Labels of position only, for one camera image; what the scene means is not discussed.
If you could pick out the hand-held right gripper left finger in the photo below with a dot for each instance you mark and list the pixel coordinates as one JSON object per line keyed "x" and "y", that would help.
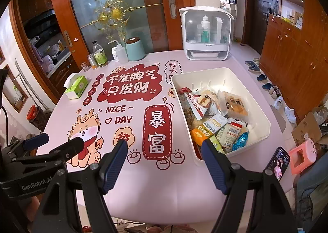
{"x": 115, "y": 166}

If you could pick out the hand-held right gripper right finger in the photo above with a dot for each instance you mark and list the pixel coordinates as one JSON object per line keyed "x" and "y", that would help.
{"x": 215, "y": 169}

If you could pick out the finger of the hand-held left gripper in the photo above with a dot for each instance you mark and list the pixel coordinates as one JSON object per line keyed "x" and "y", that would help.
{"x": 71, "y": 147}
{"x": 35, "y": 141}

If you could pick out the small green snack packet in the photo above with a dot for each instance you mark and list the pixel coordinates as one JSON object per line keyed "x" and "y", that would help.
{"x": 216, "y": 144}

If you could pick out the blue foil snack packet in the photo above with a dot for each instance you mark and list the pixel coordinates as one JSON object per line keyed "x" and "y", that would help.
{"x": 240, "y": 142}

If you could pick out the orange snack packet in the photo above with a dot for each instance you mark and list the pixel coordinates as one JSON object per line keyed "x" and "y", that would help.
{"x": 202, "y": 133}

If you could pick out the beige barcode snack packet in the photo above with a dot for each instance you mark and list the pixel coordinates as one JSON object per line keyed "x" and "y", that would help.
{"x": 229, "y": 133}

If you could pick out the small white snack packet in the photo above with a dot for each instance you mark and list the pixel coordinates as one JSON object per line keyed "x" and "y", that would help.
{"x": 215, "y": 121}

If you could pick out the clear mixed nut packet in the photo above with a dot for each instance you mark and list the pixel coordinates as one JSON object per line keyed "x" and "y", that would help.
{"x": 189, "y": 120}

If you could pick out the clear bag orange snacks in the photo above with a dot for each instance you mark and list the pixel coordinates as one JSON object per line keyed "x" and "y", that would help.
{"x": 235, "y": 107}

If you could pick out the silver red snack packet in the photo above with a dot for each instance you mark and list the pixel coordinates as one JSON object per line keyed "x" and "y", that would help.
{"x": 199, "y": 104}

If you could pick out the white plastic storage bin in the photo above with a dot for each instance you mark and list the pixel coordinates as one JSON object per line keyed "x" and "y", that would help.
{"x": 230, "y": 78}

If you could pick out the dark woven basket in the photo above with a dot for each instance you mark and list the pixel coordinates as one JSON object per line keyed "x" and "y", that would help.
{"x": 42, "y": 121}

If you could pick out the red plastic container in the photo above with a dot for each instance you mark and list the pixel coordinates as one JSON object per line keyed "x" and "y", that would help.
{"x": 32, "y": 112}

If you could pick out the pink printed tablecloth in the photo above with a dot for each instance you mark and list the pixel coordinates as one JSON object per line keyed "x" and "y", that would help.
{"x": 153, "y": 192}

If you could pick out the green tissue box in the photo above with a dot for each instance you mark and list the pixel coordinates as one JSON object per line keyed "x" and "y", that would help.
{"x": 78, "y": 86}

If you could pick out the black smartphone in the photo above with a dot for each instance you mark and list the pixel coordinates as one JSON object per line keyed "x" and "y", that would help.
{"x": 278, "y": 163}

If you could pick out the small glass jar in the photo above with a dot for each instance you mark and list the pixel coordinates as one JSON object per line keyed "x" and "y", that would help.
{"x": 84, "y": 67}

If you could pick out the kitchen counter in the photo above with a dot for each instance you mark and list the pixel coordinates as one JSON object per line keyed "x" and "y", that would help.
{"x": 59, "y": 58}

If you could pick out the metal can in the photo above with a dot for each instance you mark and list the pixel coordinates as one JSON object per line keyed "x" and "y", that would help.
{"x": 92, "y": 61}

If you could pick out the light blue slipper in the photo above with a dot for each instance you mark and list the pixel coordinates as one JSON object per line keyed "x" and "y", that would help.
{"x": 278, "y": 102}
{"x": 290, "y": 115}

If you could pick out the glass bottle green label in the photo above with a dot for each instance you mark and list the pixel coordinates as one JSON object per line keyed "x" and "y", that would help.
{"x": 100, "y": 57}

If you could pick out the pink plastic stool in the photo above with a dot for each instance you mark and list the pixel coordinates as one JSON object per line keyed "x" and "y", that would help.
{"x": 307, "y": 148}

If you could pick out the navy slipper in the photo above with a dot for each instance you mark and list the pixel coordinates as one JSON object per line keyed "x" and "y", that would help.
{"x": 267, "y": 86}
{"x": 262, "y": 78}

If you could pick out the blue grey clothes pile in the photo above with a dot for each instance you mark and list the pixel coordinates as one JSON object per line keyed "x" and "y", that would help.
{"x": 312, "y": 192}

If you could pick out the cardboard box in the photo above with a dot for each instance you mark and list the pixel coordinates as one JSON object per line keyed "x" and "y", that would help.
{"x": 307, "y": 128}

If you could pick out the white pill bottle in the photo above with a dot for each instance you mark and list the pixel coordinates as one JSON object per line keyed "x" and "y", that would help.
{"x": 115, "y": 54}

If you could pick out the white squeeze bottle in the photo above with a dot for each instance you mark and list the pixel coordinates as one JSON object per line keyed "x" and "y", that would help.
{"x": 123, "y": 54}

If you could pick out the grey blue slipper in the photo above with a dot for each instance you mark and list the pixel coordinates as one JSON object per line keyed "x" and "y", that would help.
{"x": 254, "y": 68}
{"x": 249, "y": 63}

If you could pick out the teal canister brown lid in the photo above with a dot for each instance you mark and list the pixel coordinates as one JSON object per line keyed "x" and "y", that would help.
{"x": 135, "y": 51}

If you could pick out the beige slipper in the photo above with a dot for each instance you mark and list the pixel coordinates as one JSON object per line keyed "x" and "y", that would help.
{"x": 256, "y": 60}

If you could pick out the dark round container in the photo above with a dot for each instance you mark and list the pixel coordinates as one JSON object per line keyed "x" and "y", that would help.
{"x": 324, "y": 126}

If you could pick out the white countertop storage cabinet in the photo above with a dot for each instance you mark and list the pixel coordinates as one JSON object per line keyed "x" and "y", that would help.
{"x": 187, "y": 43}

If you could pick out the small clear bottle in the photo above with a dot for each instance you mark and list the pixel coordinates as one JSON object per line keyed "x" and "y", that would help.
{"x": 199, "y": 34}

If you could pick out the glass sliding door gold ornament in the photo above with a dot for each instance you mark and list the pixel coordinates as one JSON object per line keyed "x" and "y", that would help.
{"x": 84, "y": 4}

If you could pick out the white bottle teal label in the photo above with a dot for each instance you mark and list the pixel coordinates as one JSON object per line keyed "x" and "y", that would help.
{"x": 205, "y": 24}

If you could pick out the dark entrance door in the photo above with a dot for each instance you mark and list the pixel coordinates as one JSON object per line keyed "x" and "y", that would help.
{"x": 258, "y": 22}

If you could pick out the group of small shelf boxes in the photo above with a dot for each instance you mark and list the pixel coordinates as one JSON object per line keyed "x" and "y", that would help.
{"x": 293, "y": 19}

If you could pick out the wooden wall cabinet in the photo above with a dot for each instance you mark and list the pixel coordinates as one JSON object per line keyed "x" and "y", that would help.
{"x": 289, "y": 51}

